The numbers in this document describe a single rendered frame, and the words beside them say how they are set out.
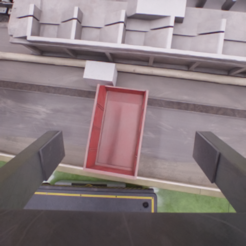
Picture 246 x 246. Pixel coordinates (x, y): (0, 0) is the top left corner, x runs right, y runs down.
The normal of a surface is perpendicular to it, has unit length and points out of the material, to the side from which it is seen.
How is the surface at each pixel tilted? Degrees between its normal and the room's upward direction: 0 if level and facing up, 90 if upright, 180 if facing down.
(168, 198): 0
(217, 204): 0
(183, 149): 0
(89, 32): 10
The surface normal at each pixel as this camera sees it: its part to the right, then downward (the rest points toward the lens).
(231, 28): -0.10, 0.04
